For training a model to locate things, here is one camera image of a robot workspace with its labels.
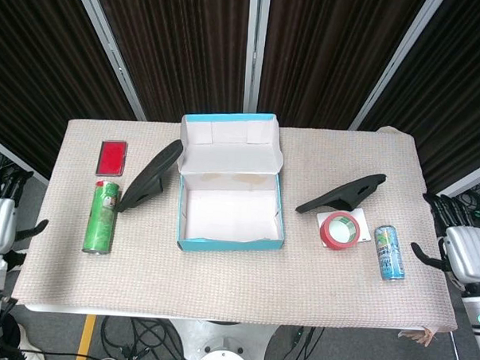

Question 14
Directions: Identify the blue green drink can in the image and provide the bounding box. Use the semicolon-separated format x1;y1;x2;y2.
370;224;408;283

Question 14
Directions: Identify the white card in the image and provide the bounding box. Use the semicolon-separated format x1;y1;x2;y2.
314;205;373;245

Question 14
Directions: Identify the yellow floor tape strip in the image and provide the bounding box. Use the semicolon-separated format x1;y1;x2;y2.
74;314;99;360

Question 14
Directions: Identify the beige waffle tablecloth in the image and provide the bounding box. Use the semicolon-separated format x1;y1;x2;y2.
9;110;467;349

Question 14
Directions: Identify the red tape roll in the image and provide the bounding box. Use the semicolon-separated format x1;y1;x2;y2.
318;210;362;252

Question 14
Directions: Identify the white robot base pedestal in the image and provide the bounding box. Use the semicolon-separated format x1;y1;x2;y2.
168;318;283;360

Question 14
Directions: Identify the green chips canister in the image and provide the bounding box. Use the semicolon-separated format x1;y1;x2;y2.
80;179;123;258

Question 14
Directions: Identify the white partition frame post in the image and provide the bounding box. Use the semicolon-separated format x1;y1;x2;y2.
67;0;153;122
347;0;444;135
242;0;271;115

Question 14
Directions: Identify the red ink pad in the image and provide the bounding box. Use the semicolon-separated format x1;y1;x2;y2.
94;139;129;179

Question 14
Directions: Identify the white partition base rail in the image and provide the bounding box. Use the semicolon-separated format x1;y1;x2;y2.
427;154;480;211
0;133;52;186

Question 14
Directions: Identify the black shoe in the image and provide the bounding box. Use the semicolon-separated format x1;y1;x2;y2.
117;136;185;217
295;170;388;218

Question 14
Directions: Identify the dark ribbed partition panel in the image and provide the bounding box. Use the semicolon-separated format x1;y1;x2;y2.
87;0;256;128
358;0;480;198
256;0;427;134
0;0;143;184

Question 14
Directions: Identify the blue shoe box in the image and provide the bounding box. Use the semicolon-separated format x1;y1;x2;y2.
174;109;291;258

